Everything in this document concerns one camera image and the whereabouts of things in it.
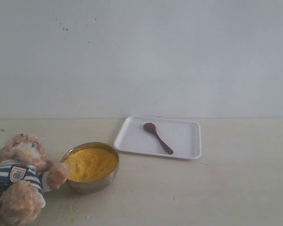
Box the dark wooden spoon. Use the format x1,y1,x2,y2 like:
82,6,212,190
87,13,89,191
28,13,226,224
143,122,174,155

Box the tan teddy bear striped sweater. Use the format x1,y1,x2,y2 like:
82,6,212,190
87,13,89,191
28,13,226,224
0,133,70,226

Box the white plastic tray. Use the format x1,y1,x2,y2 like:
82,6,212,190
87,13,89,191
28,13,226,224
113,116,201,160

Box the yellow millet grains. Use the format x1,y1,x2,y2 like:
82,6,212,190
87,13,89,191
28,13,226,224
64,148,118,182

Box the stainless steel bowl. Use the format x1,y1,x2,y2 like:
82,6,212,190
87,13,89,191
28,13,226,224
61,142,119,194

